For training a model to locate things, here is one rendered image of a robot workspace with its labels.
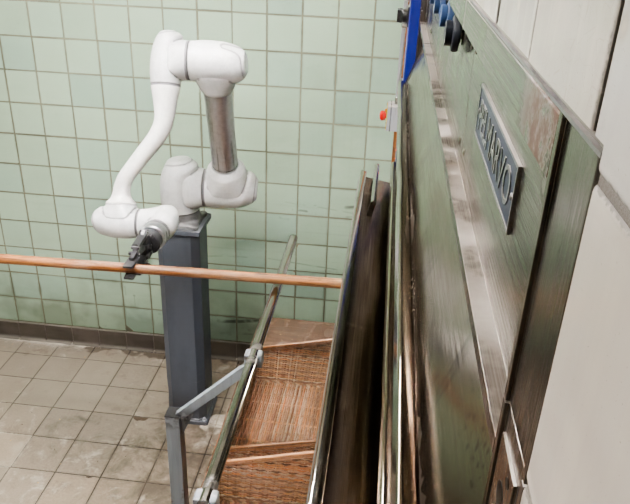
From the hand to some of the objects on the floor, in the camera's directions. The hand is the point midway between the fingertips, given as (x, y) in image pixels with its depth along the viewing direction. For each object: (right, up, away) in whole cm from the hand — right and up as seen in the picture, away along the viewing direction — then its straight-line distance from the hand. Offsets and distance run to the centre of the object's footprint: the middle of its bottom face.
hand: (131, 267), depth 208 cm
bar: (+23, -121, +27) cm, 126 cm away
